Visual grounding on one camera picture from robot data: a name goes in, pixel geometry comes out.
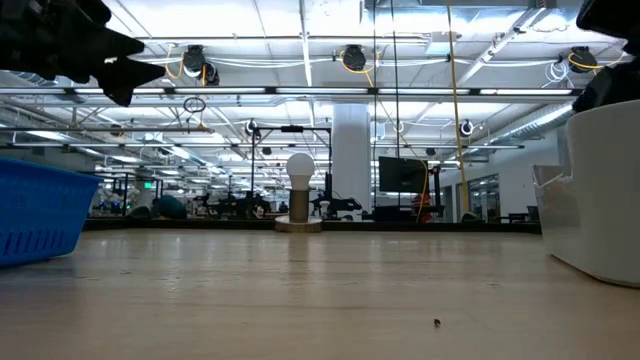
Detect yellow hanging cable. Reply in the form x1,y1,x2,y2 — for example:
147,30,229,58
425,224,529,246
445,0,472,222

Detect grey plastic bin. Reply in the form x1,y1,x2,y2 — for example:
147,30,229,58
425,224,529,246
530,98,640,290

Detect blue plastic basket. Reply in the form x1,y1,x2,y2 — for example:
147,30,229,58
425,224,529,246
0,156,104,269

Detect white light bulb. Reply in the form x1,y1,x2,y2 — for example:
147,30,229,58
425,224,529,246
285,152,317,192

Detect white square column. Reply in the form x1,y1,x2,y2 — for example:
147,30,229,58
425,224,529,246
331,102,373,214

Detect black wall monitor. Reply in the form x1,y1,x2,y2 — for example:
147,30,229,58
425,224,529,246
377,155,427,195

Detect black aluminium table frame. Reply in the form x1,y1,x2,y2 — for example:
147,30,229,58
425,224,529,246
82,217,544,235

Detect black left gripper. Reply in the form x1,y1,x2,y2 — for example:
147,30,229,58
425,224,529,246
0,0,167,108

